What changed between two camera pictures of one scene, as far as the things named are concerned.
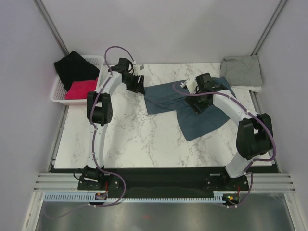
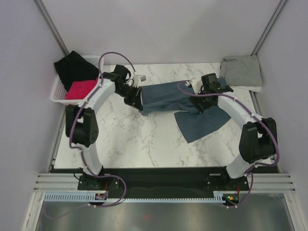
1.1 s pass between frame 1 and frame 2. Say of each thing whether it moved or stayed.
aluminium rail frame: stayed
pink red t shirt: stayed
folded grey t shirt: stayed
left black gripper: moved
